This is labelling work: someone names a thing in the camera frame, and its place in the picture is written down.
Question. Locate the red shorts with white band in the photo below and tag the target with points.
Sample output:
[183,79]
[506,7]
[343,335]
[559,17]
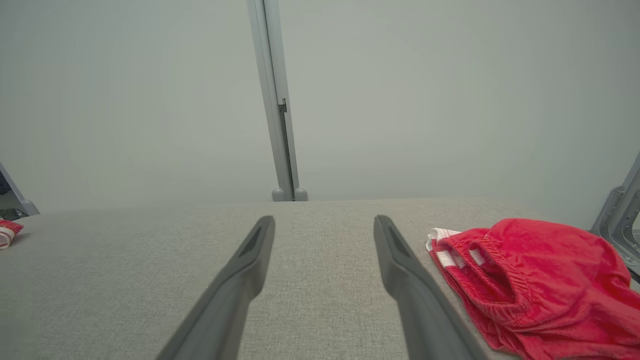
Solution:
[550,280]

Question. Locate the red jersey with white stripes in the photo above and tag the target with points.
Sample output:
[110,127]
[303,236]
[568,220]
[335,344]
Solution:
[10,232]

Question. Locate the slanted grey partition post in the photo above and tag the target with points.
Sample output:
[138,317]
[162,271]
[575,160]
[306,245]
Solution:
[22,202]

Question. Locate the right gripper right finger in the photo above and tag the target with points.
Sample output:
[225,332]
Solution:
[420,305]

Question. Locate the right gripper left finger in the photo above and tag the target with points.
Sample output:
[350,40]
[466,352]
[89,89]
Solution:
[225,300]

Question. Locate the grey cylindrical post foot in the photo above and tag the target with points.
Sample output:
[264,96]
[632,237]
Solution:
[278,195]
[301,194]

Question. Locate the grey metal frame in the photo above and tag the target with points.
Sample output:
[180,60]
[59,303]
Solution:
[617,220]

